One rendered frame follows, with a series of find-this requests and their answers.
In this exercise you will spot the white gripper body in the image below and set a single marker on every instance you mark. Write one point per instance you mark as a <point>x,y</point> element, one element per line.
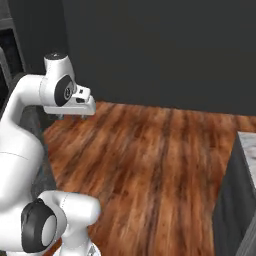
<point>71,108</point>

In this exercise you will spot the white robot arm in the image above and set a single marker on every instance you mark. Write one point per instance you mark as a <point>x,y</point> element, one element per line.
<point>20,156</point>

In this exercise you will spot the dark grey counter cupboard run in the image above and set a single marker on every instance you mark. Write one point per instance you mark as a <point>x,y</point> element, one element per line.
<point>33,120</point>

